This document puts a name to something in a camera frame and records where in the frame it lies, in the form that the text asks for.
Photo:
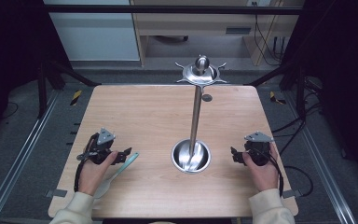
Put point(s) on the person's left hand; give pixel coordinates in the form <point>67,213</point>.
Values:
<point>93,174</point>

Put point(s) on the teal and white spatula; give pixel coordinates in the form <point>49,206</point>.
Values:
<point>118,171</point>

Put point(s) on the light wooden desk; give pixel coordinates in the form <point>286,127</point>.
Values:
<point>199,34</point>

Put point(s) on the grey metal table bracket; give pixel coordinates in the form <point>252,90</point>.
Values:
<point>292,193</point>
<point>56,193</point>

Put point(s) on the white cabinet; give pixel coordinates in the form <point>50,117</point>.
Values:
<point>96,37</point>

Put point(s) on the black metal frame stand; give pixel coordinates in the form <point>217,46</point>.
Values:
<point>300,90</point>
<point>42,90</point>

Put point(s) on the yellow black hazard tape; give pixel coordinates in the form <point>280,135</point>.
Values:
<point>275,98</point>
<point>76,97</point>

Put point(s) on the person's right hand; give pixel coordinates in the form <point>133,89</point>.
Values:
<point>262,175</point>

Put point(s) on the black horizontal frame bar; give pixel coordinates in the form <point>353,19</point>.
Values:
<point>167,9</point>

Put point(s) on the aluminium floor rail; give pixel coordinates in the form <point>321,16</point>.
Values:
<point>15,158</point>
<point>323,174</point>

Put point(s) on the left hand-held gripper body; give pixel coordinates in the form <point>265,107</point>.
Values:
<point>102,143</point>

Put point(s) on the grey round table cap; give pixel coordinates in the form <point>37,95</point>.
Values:
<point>207,97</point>

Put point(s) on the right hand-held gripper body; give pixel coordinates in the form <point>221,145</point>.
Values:
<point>258,146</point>

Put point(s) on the steel utensil rack stand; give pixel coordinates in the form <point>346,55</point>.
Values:
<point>195,124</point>

